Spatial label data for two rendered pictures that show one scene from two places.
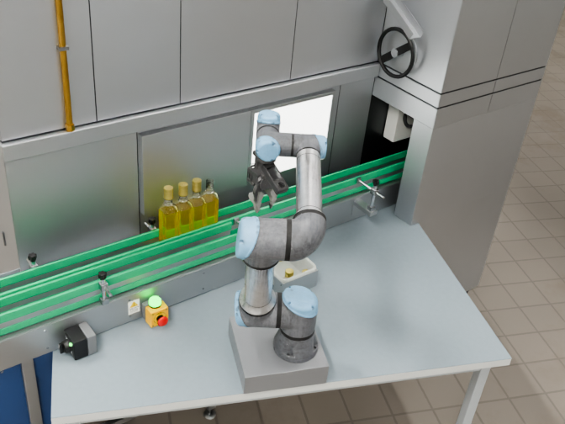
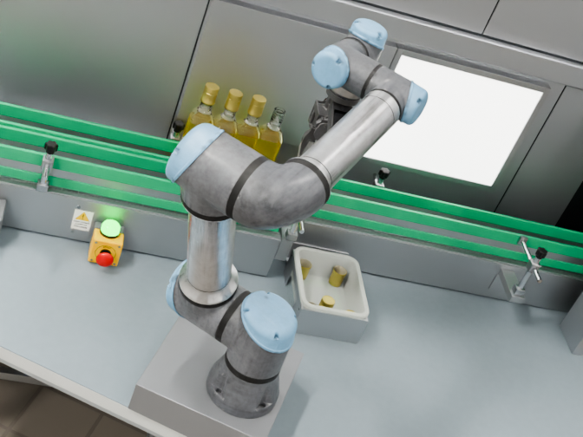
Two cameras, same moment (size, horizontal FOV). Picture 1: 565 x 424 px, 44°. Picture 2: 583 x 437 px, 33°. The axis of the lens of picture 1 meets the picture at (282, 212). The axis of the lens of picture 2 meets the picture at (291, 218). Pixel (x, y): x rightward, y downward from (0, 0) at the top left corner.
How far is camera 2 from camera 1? 0.71 m
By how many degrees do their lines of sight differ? 17
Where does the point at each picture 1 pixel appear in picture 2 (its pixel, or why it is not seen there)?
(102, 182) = (135, 38)
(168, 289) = (141, 225)
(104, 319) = (34, 212)
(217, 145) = not seen: hidden behind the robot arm
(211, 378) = (104, 364)
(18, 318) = not seen: outside the picture
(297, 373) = (213, 423)
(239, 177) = not seen: hidden behind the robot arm
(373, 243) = (492, 342)
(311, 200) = (324, 154)
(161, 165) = (227, 56)
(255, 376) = (151, 390)
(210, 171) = (299, 106)
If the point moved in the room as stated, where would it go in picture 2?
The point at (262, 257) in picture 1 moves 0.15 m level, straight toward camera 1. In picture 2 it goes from (196, 192) to (137, 226)
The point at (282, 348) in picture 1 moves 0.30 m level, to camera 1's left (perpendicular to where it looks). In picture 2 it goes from (214, 377) to (106, 292)
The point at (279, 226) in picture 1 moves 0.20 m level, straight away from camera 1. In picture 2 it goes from (240, 157) to (305, 122)
